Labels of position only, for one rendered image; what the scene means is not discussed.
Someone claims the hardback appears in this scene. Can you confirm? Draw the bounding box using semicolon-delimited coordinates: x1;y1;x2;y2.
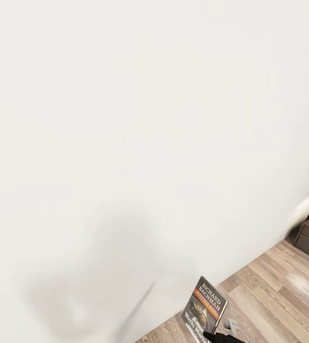
181;276;229;343

